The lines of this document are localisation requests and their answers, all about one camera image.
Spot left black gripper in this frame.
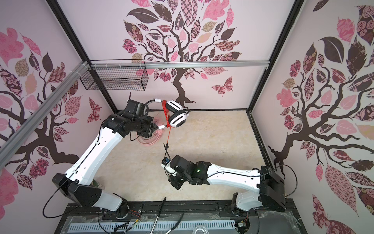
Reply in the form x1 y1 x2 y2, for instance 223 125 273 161
133 114 158 137

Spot pink headphones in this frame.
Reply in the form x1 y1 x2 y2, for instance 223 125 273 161
137 112 165 146

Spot red orange headphone cable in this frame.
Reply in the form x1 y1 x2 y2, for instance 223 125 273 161
162 100 173 160

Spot white black headphones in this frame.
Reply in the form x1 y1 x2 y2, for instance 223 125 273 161
145 98 190 128

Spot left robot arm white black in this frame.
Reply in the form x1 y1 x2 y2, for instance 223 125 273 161
53 99 158 216

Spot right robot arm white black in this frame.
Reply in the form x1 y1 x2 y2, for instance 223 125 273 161
161 155 286 212

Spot green drink can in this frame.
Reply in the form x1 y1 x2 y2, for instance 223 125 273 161
91 180 103 189

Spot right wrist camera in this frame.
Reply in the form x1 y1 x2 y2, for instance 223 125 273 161
161 157 176 176

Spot black wire basket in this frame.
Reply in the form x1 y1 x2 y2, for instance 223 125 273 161
80 58 149 91

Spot left aluminium rail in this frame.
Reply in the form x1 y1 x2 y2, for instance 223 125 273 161
1 61 89 168

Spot aluminium rail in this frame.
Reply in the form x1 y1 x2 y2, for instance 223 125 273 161
91 60 270 69
1 61 89 168

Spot white slotted cable duct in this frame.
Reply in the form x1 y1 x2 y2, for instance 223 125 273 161
67 220 235 234

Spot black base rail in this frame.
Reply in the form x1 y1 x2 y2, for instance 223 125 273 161
55 199 307 234

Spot back aluminium rail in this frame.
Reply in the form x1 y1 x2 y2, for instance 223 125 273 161
91 60 270 69

